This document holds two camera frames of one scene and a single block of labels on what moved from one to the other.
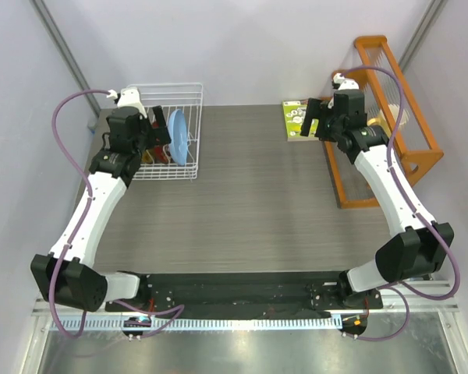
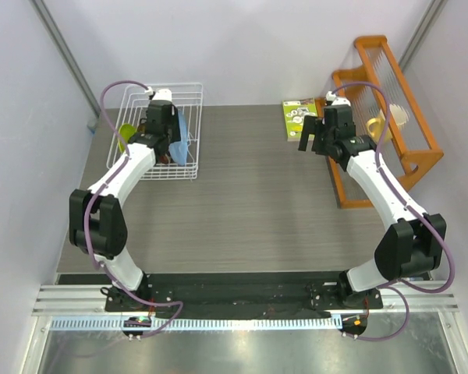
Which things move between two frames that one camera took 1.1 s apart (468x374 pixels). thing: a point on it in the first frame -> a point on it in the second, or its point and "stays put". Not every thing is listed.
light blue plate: [178, 136] stays put
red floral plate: [161, 156] stays put
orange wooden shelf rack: [379, 72] stays put
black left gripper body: [148, 139] -> [173, 130]
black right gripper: [317, 109] -> [316, 125]
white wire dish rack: [174, 117] stays put
